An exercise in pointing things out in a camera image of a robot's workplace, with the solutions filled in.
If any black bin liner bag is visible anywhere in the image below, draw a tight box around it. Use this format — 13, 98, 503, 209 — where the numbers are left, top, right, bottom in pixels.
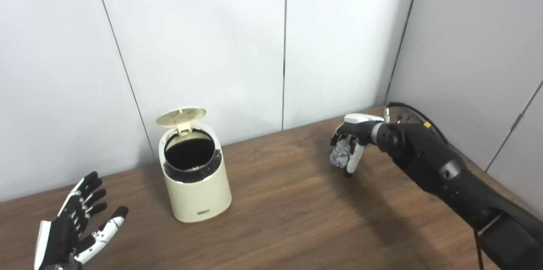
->
163, 130, 222, 184

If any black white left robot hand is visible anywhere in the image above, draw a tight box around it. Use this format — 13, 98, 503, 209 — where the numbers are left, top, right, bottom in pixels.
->
34, 171, 129, 270

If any round cream bin lid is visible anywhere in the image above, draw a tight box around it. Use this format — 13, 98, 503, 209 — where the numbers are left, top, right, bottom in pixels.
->
156, 107, 207, 135

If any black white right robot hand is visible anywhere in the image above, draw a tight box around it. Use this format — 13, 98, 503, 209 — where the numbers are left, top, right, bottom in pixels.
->
330, 114, 384, 177

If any white paper ball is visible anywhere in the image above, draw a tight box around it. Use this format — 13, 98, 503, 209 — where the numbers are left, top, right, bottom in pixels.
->
330, 139, 352, 169

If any cream-colored desktop trash bin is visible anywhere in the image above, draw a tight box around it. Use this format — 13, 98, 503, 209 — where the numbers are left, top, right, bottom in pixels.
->
156, 107, 232, 223

